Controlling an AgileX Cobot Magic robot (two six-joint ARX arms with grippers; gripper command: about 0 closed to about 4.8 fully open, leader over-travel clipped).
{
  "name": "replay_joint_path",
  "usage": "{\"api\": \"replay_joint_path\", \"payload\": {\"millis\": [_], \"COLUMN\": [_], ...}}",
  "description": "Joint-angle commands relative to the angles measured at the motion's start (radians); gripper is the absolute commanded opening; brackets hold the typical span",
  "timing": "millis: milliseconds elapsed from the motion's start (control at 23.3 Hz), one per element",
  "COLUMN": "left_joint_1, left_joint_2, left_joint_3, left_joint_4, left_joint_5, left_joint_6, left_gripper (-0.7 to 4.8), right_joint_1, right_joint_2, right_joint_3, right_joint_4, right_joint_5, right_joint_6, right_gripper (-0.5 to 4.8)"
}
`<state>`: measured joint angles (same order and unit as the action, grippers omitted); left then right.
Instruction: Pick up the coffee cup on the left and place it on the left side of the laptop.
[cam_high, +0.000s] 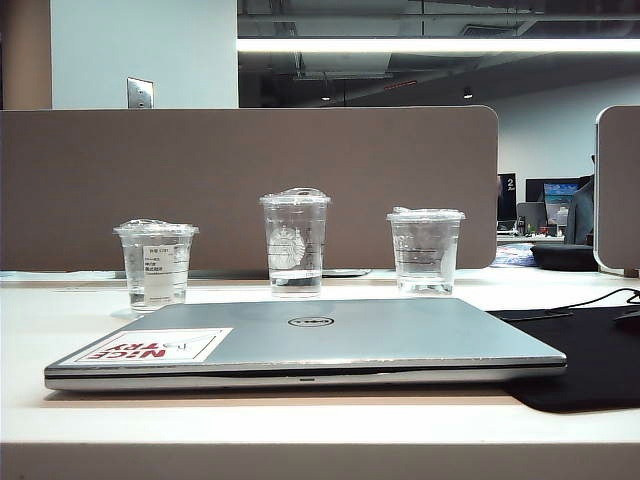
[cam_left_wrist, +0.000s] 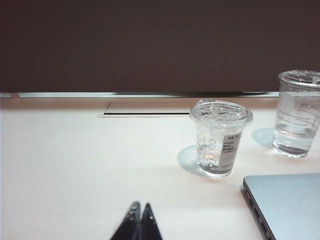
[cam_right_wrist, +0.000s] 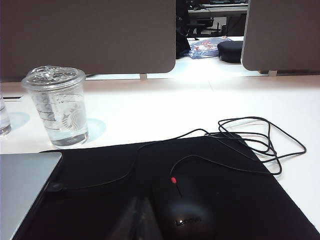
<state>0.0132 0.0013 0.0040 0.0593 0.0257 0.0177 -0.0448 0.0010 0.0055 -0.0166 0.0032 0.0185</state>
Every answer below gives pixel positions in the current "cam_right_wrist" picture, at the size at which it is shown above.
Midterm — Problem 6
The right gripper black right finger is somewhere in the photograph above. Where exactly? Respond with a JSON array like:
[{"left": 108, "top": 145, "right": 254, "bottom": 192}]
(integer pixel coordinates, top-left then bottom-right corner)
[{"left": 140, "top": 197, "right": 164, "bottom": 240}]

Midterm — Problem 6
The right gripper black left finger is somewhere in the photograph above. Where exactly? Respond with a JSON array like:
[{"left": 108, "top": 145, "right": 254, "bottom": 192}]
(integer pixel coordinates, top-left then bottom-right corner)
[{"left": 116, "top": 196, "right": 145, "bottom": 240}]

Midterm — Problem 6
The silver Dell laptop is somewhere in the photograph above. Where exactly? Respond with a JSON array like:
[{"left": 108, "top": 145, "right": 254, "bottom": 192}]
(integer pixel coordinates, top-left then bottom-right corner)
[{"left": 0, "top": 151, "right": 63, "bottom": 240}]

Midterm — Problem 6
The short clear plastic lidded cup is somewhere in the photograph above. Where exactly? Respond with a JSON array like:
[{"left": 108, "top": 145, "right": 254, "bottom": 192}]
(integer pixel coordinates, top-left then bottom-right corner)
[{"left": 21, "top": 65, "right": 90, "bottom": 149}]

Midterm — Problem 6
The tall clear plastic lidded cup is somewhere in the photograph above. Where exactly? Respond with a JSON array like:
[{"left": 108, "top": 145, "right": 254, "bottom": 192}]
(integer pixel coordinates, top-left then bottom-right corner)
[{"left": 0, "top": 93, "right": 12, "bottom": 138}]

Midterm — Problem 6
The black Lenovo computer mouse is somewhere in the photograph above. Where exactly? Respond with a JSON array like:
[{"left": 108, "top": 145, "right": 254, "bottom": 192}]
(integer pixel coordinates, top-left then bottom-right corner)
[{"left": 149, "top": 173, "right": 219, "bottom": 240}]

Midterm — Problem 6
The black mouse pad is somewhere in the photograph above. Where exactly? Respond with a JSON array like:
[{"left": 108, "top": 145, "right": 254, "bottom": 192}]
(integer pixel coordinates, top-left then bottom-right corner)
[{"left": 12, "top": 133, "right": 320, "bottom": 240}]

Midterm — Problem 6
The blue plastic bag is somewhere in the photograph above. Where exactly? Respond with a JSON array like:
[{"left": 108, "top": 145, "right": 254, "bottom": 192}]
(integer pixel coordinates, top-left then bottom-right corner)
[{"left": 187, "top": 36, "right": 232, "bottom": 60}]

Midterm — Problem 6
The black round cushion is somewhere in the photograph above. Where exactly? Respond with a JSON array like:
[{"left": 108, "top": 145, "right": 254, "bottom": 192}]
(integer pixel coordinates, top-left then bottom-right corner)
[{"left": 216, "top": 41, "right": 244, "bottom": 64}]

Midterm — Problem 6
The large brown desk divider panel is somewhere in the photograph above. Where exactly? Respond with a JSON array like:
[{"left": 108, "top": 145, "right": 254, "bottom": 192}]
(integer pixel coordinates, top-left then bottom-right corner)
[{"left": 0, "top": 0, "right": 177, "bottom": 82}]

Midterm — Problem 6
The black office chair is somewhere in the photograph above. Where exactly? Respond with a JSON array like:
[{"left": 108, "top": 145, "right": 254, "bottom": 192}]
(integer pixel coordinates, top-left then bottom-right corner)
[{"left": 186, "top": 17, "right": 215, "bottom": 39}]

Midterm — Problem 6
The narrow brown desk divider panel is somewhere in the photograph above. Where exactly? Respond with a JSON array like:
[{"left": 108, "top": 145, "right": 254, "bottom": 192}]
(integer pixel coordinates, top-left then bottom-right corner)
[{"left": 241, "top": 0, "right": 320, "bottom": 75}]

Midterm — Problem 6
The black mouse cable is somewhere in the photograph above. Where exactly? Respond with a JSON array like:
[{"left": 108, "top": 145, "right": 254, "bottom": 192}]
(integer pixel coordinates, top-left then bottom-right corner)
[{"left": 44, "top": 116, "right": 308, "bottom": 193}]

